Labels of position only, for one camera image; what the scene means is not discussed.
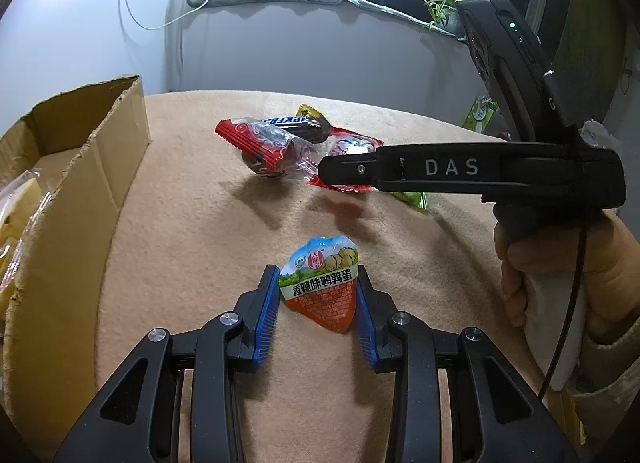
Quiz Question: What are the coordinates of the striped sleeve forearm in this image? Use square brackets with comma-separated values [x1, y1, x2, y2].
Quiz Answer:
[567, 320, 640, 450]

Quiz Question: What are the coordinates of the brown Snickers bar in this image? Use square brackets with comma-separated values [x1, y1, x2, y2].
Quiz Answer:
[262, 116, 332, 144]

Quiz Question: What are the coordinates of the red clear date packet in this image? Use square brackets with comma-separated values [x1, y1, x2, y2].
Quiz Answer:
[215, 118, 321, 179]

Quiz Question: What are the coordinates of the green white bag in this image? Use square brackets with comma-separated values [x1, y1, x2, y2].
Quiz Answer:
[462, 96, 499, 134]

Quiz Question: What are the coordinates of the brown cardboard box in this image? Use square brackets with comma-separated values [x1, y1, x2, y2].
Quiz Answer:
[1, 75, 151, 462]

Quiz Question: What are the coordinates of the orange quail egg packet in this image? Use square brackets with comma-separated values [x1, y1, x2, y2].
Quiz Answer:
[278, 235, 360, 333]

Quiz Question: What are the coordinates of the red clear snack packet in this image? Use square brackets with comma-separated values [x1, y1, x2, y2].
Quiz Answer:
[306, 127, 384, 194]

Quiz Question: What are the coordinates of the small yellow candy packet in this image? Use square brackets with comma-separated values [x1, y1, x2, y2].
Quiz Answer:
[296, 104, 324, 120]

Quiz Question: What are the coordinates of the packaged sliced bread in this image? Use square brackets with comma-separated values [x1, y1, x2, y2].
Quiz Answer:
[1, 168, 50, 321]

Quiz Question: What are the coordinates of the small green snack packet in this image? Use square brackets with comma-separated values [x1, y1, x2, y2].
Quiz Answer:
[390, 192, 430, 212]

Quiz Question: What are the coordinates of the potted spider plant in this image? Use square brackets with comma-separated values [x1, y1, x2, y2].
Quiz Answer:
[420, 0, 464, 40]

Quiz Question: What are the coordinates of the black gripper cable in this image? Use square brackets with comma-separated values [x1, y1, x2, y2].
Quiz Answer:
[537, 222, 590, 401]

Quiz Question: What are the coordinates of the person's right hand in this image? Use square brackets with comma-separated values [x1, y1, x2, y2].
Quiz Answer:
[493, 210, 640, 344]

